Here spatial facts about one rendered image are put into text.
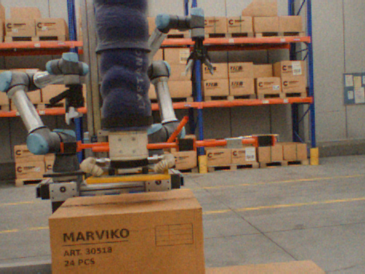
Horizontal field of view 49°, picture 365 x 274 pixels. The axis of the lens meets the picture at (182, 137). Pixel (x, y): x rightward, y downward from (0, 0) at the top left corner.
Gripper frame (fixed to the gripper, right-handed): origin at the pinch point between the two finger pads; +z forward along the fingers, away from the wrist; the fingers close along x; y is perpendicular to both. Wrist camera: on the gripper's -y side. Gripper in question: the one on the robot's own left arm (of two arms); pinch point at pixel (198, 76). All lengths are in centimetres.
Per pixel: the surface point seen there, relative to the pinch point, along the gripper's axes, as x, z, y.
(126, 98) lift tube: -41, 13, 47
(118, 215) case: -47, 58, 56
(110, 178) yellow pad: -49, 45, 49
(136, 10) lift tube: -35, -23, 45
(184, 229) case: -22, 66, 58
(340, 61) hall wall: 571, -107, -808
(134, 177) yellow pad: -40, 45, 51
